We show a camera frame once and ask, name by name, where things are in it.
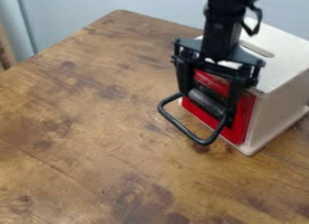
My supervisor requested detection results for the red drawer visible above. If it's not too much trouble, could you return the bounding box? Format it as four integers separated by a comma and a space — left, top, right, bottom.
181, 70, 256, 145

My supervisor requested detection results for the wooden object at left edge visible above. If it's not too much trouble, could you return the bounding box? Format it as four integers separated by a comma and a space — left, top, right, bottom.
0, 23, 18, 70

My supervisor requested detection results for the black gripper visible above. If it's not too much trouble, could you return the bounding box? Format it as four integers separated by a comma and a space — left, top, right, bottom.
172, 10, 267, 121

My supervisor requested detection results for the white wooden box cabinet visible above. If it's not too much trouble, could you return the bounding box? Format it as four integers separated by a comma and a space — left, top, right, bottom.
180, 16, 309, 157

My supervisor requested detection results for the black metal drawer handle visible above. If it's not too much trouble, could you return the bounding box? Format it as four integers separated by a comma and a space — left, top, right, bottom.
157, 89, 229, 145

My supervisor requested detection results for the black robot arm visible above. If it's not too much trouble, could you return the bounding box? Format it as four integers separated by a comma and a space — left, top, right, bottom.
173, 0, 265, 120

